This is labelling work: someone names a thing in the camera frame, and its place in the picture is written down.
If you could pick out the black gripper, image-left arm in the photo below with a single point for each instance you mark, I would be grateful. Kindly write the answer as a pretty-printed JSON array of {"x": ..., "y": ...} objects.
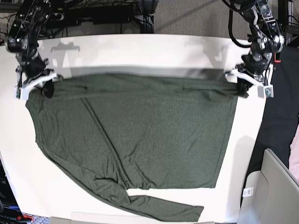
[{"x": 32, "y": 68}]

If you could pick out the black gripper, image-right arm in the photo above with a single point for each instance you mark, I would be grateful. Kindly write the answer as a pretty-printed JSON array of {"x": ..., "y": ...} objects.
[{"x": 255, "y": 68}]

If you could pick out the green long-sleeve T-shirt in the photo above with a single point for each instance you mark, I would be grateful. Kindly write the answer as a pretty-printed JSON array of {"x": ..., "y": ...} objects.
[{"x": 114, "y": 132}]

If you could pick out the red clamp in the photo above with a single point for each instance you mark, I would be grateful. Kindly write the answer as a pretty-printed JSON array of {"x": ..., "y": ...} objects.
[{"x": 277, "y": 58}]

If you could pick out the black power strip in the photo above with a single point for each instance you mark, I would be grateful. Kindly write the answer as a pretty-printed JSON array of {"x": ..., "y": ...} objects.
[{"x": 58, "y": 17}]

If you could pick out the pink cloth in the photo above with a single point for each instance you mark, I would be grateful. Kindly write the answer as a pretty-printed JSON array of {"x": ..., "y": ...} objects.
[{"x": 294, "y": 156}]

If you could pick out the white barcode label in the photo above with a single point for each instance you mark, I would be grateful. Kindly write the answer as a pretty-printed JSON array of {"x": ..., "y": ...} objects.
[{"x": 247, "y": 192}]

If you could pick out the grey plastic bin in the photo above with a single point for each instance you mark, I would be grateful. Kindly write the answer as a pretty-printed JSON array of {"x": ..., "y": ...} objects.
[{"x": 276, "y": 194}]

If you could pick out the black box with blue label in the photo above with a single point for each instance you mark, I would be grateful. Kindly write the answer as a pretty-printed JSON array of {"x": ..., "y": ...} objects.
[{"x": 9, "y": 209}]

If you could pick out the white camera mount, image-right gripper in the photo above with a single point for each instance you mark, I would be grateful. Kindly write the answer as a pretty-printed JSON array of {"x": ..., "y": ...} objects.
[{"x": 264, "y": 87}]

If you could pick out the white camera mount, image-left gripper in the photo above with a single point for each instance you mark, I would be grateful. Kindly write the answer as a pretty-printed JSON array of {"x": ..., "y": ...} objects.
[{"x": 23, "y": 89}]

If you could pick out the black aluminium frame post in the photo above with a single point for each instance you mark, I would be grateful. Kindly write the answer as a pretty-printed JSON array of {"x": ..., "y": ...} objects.
[{"x": 147, "y": 9}]

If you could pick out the orange-handled tool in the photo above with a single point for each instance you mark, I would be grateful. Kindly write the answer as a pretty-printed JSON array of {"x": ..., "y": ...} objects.
[{"x": 25, "y": 218}]

